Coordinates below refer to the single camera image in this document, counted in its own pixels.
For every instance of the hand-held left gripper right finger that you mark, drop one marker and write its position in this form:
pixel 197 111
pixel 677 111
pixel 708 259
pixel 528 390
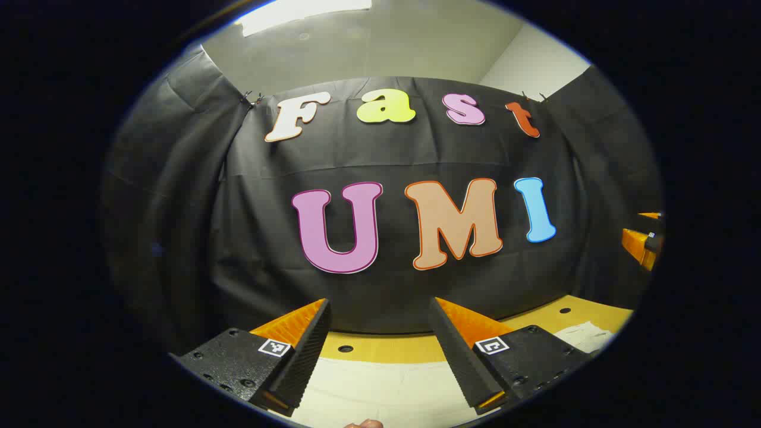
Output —
pixel 461 356

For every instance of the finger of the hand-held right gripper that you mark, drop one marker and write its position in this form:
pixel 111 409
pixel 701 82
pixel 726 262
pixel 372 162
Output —
pixel 637 245
pixel 651 216

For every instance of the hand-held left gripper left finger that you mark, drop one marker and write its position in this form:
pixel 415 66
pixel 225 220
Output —
pixel 306 351

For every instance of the white jeans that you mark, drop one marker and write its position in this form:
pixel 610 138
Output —
pixel 386 386

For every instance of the small black cloth clip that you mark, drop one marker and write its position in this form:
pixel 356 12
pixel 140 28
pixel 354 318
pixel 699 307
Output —
pixel 534 96
pixel 254 98

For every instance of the black backdrop cloth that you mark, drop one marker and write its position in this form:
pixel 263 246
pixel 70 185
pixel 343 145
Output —
pixel 416 148

